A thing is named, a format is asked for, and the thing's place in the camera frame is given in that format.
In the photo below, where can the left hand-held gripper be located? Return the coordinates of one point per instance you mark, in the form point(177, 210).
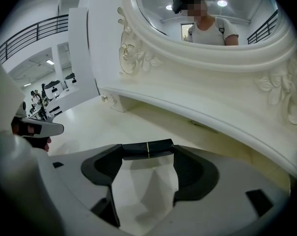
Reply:
point(21, 110)

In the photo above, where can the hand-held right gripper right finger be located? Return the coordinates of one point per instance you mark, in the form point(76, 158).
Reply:
point(236, 185)

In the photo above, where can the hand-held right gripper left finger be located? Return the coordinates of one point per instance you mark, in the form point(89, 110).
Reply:
point(72, 171)

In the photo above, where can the white drawer with knob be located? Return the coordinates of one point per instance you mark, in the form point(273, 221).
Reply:
point(118, 102)

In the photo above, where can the black lipstick tube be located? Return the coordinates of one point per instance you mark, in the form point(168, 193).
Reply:
point(148, 149)

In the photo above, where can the person's left hand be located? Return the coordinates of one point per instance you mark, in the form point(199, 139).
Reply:
point(48, 144)

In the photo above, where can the white service robot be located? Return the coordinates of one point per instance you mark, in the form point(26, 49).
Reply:
point(53, 90)
point(71, 80)

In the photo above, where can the black metal railing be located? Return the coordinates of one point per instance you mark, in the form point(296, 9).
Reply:
point(35, 31)

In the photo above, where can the oval white-framed mirror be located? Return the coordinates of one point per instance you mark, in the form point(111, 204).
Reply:
point(187, 65)

